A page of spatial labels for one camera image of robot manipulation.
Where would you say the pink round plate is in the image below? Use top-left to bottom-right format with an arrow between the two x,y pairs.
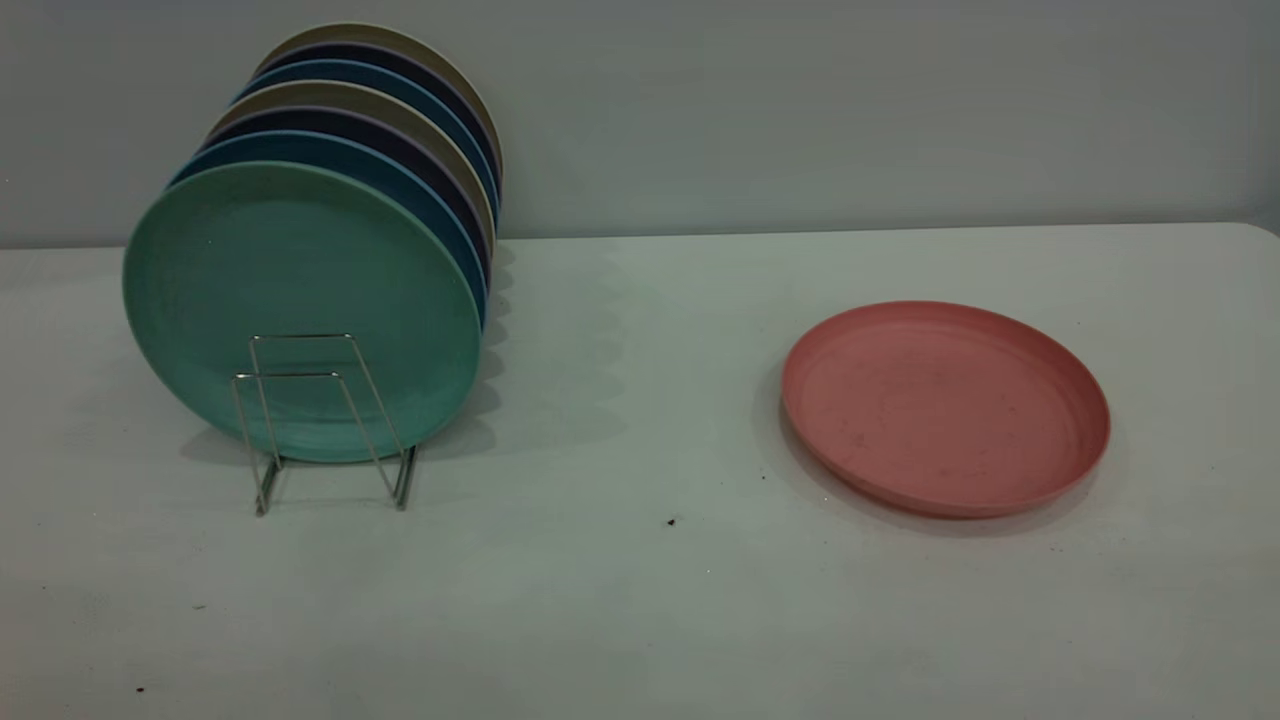
780,300 -> 1112,520

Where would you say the metal wire plate rack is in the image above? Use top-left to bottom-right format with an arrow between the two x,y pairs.
230,333 -> 419,516

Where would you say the dark purple round plate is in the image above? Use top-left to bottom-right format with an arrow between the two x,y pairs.
255,40 -> 501,191
205,107 -> 493,291

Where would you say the blue round plate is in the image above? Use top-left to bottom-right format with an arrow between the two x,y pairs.
165,130 -> 489,331
232,58 -> 501,216

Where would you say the green round plate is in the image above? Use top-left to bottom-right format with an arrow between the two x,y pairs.
122,160 -> 484,464

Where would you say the beige round plate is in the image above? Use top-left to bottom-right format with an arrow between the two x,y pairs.
252,22 -> 504,186
205,80 -> 498,251

